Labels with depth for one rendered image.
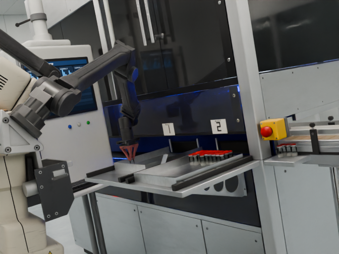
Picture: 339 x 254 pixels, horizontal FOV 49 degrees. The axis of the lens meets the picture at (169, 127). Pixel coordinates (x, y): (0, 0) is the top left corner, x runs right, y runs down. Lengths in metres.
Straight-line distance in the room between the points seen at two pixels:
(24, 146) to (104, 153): 1.21
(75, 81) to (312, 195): 1.13
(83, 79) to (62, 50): 0.99
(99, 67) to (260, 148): 0.67
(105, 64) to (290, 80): 0.79
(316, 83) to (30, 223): 1.31
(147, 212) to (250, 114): 0.99
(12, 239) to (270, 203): 0.92
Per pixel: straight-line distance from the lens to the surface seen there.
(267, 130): 1.36
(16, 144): 1.02
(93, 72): 1.17
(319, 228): 1.82
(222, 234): 1.74
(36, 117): 1.02
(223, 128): 1.54
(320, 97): 1.82
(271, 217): 1.52
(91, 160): 2.14
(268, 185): 1.49
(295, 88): 1.66
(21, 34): 6.98
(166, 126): 1.81
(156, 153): 1.92
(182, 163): 1.58
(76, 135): 2.09
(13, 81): 1.17
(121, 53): 1.29
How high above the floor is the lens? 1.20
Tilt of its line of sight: 5 degrees down
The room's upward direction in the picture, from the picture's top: 10 degrees counter-clockwise
